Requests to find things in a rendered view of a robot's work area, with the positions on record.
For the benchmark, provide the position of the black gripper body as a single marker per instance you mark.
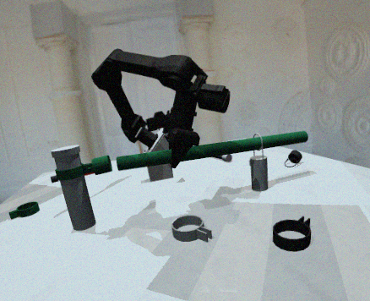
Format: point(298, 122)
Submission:
point(183, 132)

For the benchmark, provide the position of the black ring with two small ears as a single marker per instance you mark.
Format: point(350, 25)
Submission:
point(294, 245)

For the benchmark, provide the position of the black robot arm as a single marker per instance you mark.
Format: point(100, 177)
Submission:
point(175, 72)

